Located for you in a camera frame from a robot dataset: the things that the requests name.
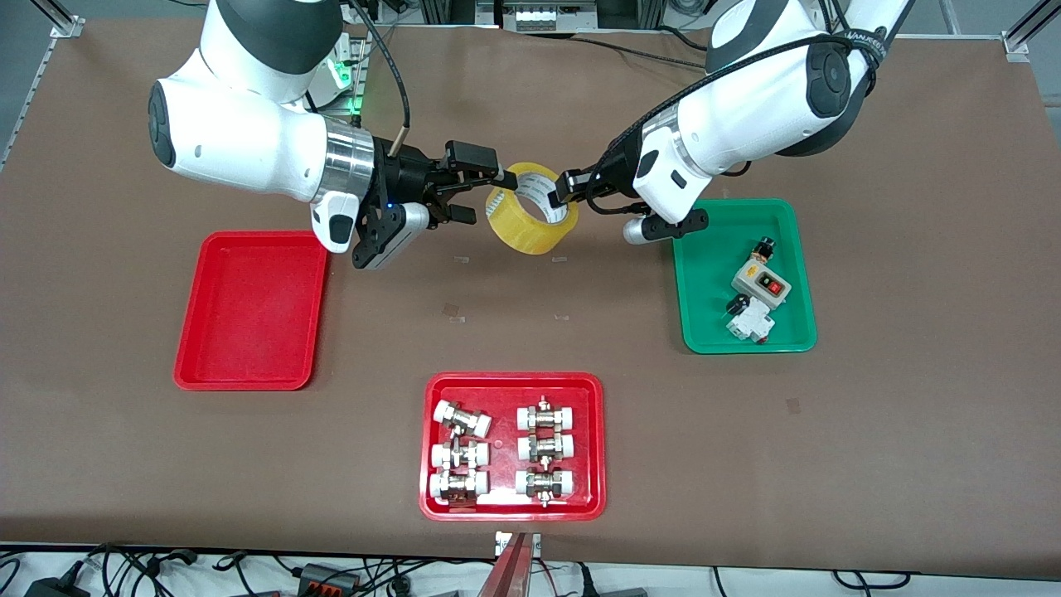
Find yellow tape roll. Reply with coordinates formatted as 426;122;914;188
485;163;579;255

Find green plastic tray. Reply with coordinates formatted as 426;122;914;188
670;199;819;356

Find empty red plastic tray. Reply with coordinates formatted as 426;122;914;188
173;231;329;391

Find red tray with fittings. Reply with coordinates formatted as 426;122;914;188
419;372;607;522

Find white circuit breaker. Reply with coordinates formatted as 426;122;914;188
727;298;776;345

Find white capped metal pipe fitting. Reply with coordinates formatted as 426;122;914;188
517;433;576;464
433;400;492;439
431;439;490;470
429;471;490;505
515;468;576;507
517;396;578;432

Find red aluminium profile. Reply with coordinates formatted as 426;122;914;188
477;533;535;597

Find black box orange connectors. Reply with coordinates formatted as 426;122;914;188
298;563;360;595

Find black power adapter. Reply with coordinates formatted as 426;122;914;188
25;575;90;597

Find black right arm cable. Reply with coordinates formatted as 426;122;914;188
346;0;413;156

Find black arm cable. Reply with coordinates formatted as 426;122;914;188
597;27;893;180
346;0;413;156

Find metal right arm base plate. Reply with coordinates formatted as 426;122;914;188
319;25;371;117

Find black cable on table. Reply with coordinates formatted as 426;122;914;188
572;32;715;72

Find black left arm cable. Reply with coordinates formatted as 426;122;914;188
597;27;893;180

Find grey switch box red button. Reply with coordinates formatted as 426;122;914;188
731;255;792;311

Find black cable loop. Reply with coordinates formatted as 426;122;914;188
831;569;918;592

